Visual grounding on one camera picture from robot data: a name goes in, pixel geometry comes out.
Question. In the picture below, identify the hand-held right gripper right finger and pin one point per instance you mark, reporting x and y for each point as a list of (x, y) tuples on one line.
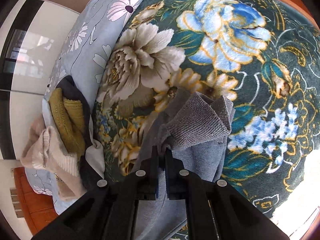
[(173, 175)]

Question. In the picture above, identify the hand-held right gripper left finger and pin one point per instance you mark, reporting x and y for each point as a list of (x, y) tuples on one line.
[(150, 175)]

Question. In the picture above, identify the grey sweatshirt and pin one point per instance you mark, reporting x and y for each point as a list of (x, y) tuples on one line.
[(197, 125)]

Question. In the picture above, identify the white shirt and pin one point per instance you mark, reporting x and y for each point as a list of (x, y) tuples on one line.
[(96, 152)]

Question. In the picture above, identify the olive yellow knit sweater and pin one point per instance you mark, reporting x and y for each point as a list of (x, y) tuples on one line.
[(67, 120)]

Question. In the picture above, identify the beige cartoon print sweater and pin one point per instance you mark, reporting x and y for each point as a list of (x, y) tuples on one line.
[(47, 152)]

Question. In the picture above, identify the teal floral plush blanket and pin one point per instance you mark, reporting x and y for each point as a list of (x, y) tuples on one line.
[(225, 80)]

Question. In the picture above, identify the dark garment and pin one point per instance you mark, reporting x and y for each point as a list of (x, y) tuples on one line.
[(75, 92)]

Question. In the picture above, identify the light blue floral duvet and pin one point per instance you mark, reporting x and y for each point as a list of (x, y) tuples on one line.
[(100, 17)]

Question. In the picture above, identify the white wardrobe with black stripe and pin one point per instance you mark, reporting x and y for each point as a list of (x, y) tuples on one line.
[(25, 55)]

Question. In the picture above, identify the wooden bed frame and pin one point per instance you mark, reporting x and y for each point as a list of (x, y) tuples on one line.
[(32, 200)]

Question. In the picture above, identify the wall switch panel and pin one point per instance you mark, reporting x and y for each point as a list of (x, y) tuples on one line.
[(18, 214), (14, 193), (16, 205), (12, 173)]

